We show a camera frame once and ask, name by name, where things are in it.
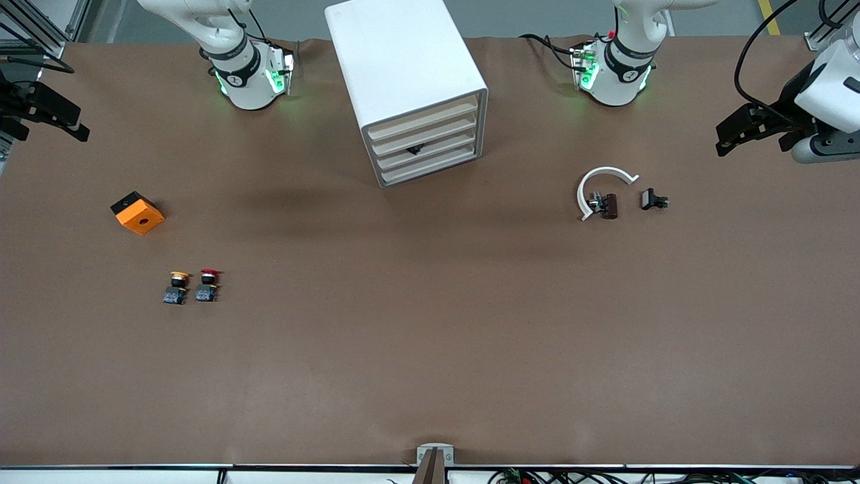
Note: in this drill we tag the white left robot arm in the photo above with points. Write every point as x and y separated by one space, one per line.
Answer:
625 77

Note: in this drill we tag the white curved plastic part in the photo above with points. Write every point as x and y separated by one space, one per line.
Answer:
586 185

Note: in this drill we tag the red push button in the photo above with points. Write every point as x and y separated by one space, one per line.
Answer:
207 286

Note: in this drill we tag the green push button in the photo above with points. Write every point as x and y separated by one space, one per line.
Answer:
414 149

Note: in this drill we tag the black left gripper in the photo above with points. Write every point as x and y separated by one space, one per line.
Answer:
790 102

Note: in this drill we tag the yellow push button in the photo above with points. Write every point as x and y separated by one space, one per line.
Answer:
177 288

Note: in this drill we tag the orange button enclosure box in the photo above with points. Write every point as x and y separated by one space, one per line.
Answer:
140 215

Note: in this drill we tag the brown table mat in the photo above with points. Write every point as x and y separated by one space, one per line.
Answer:
430 336

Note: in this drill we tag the brown electrical component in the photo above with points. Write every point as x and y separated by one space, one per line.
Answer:
608 206

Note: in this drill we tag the brown camera post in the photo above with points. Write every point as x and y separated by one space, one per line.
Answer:
430 470

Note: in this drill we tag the small black electrical component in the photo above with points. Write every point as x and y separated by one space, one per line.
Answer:
650 199

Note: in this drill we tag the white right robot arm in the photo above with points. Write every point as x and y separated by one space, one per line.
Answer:
242 77

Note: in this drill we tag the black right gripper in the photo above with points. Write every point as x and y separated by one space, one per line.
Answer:
15 99

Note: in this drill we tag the grey metal bracket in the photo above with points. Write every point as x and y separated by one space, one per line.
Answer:
435 449

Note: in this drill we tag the aluminium frame profile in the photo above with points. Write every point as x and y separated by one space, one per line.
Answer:
823 33
27 20

